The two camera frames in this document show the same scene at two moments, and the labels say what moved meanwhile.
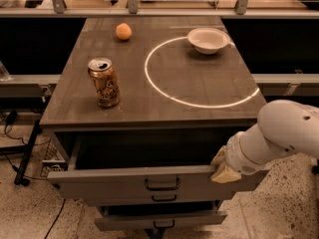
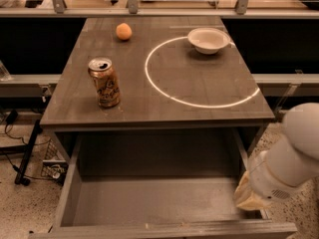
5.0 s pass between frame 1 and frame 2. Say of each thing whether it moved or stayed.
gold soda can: stayed
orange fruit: stayed
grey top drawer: moved
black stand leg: stayed
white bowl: stayed
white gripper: moved
